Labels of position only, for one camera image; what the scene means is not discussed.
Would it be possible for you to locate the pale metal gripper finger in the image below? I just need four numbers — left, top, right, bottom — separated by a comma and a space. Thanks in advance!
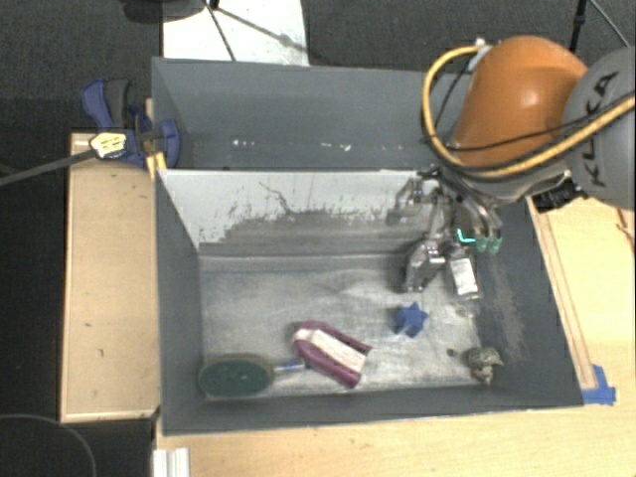
447, 253, 483, 301
401, 242, 447, 294

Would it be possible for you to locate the grey-green toy turtle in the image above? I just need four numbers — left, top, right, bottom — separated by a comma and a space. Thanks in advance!
465, 346, 506, 386

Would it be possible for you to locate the purple and white horseshoe toy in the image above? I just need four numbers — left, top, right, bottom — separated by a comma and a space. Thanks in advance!
289, 320, 374, 390

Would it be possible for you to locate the grey metal bin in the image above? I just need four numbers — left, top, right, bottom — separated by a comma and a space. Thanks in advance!
150, 56, 585, 437

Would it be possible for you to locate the blue star block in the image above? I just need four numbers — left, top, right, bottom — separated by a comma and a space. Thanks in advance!
392, 301, 430, 339

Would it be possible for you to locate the pale wood board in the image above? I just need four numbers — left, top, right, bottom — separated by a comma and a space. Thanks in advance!
59, 131, 163, 424

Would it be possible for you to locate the black cylinder on white bracket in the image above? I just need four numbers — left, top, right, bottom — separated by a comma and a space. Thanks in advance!
531, 174, 590, 214

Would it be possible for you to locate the dark green round brush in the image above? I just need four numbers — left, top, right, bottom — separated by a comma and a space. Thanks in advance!
198, 352, 305, 399

